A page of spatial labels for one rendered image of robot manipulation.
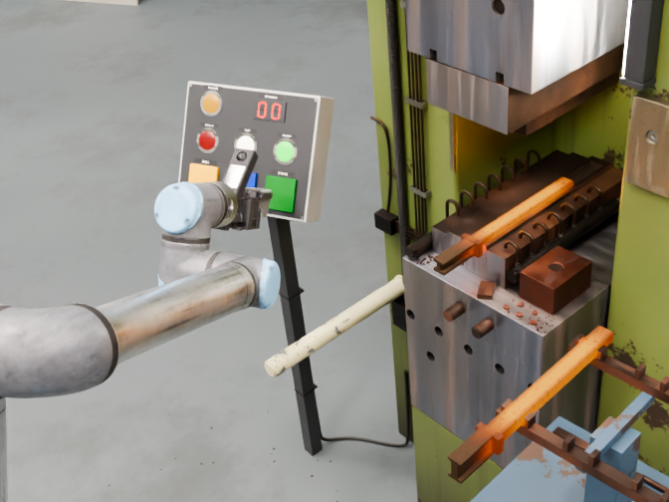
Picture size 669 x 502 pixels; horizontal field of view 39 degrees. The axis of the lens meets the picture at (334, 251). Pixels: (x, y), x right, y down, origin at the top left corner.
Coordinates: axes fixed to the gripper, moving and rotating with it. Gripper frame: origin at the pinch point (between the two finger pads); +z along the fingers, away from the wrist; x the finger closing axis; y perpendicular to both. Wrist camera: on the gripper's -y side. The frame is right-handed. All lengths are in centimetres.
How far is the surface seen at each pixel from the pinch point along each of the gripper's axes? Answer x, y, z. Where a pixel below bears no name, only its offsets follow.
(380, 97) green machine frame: 15.0, -23.3, 22.4
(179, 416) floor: -56, 82, 67
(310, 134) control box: 5.6, -13.1, 6.6
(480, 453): 63, 32, -40
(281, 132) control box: -1.4, -12.7, 6.6
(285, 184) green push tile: 1.3, -1.5, 5.8
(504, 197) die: 47, -5, 20
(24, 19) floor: -339, -55, 302
